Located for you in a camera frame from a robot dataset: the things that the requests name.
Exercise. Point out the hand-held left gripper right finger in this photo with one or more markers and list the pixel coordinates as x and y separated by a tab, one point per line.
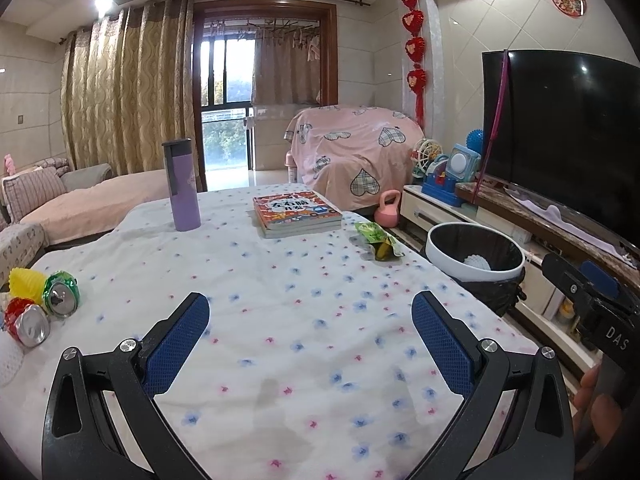
442	350

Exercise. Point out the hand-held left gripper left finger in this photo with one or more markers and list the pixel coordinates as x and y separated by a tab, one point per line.
177	345

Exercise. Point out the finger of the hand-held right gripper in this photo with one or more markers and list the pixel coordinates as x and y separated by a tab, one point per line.
602	280
567	280

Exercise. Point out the white bin with black bag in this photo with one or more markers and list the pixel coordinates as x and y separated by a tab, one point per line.
445	260

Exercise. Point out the white tissue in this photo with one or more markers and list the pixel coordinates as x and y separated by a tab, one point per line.
475	262

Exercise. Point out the green snack wrapper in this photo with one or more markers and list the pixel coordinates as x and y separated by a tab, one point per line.
370	232

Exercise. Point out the person's right hand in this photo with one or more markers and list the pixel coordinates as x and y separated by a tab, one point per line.
597	415

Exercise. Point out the white cloth under television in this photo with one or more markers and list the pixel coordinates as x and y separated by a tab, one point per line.
560	215

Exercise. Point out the green drink can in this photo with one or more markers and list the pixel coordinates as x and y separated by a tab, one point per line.
62	300

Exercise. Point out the cream tv cabinet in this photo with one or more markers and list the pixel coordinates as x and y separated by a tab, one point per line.
415	210

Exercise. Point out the pink kettlebell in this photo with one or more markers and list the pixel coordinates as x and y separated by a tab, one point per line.
387	215

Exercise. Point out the red drink can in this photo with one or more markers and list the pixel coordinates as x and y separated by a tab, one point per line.
32	327

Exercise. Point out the purple thermos bottle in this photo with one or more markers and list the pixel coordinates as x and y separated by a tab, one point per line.
182	195

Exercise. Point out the blue toy machine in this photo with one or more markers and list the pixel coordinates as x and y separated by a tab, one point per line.
462	165

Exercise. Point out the black television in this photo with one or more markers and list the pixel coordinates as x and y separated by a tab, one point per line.
560	120

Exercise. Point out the sofa with pink cover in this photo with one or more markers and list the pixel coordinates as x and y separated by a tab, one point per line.
100	200

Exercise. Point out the pink stick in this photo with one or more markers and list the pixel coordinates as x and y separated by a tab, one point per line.
495	130

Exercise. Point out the yellow foam fruit net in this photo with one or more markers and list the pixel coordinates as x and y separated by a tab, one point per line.
22	282

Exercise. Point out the blue spiky ball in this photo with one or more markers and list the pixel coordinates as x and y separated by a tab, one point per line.
475	140

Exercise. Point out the white foam fruit net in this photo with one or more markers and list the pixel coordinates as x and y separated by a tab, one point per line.
10	360

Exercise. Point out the stack of red books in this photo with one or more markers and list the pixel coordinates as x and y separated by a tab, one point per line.
295	210

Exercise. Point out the dotted sofa armrest cover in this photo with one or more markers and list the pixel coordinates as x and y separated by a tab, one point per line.
20	250

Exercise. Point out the toy ferris wheel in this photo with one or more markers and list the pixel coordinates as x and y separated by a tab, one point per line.
427	152

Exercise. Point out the striped pink cushion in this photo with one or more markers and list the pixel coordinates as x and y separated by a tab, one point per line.
35	192

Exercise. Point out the pink bottle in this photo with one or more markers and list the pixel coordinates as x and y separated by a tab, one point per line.
290	167

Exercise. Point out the pink heart print cover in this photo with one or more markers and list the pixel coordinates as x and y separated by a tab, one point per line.
350	160

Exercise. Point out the pink plush toy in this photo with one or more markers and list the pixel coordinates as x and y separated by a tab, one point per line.
8	165

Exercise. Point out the gold patterned curtain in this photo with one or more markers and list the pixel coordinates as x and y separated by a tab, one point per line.
125	85

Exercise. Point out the beige balcony curtain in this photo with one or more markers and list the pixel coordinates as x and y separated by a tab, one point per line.
285	70

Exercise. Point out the red knot wall hanging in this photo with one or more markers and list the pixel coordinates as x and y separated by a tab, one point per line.
414	20

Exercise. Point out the wooden balcony door frame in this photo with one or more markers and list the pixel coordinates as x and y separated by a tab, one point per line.
330	60

